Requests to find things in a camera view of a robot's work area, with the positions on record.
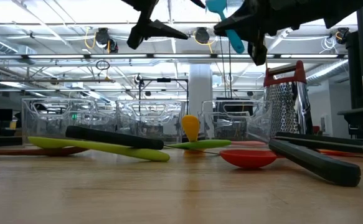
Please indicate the blue silicone spatula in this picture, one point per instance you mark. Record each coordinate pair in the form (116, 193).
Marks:
(217, 4)

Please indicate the yellow silicone spatula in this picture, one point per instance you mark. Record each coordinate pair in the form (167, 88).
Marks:
(190, 127)

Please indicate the red silicone spatula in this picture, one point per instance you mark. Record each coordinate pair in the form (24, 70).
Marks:
(249, 143)

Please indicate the green silicone spatula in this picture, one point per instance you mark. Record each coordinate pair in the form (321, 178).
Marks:
(206, 144)

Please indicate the black knife with dark blade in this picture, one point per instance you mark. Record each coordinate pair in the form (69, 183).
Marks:
(112, 137)

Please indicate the green silicone spoon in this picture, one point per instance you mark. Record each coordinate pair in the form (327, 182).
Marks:
(122, 151)

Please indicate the orange silicone spatula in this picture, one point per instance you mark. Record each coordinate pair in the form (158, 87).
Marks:
(340, 152)

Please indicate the brown wooden spoon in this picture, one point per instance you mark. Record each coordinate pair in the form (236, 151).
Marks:
(53, 152)

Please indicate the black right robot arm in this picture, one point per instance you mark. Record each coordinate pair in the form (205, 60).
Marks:
(346, 9)

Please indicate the white building column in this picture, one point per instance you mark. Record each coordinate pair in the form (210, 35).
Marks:
(200, 93)

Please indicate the red steel box grater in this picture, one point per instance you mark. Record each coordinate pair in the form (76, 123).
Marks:
(284, 105)

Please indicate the clear plastic bin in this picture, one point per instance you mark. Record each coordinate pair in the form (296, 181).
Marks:
(231, 124)
(44, 124)
(150, 124)

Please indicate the long ceiling light strip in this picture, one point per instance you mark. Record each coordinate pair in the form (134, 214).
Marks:
(59, 56)

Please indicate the grey desk cart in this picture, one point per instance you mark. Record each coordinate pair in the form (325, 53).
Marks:
(355, 93)

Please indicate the red silicone spoon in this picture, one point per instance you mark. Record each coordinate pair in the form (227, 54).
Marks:
(248, 158)

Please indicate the black background rig frame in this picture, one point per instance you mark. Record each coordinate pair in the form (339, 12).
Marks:
(164, 80)

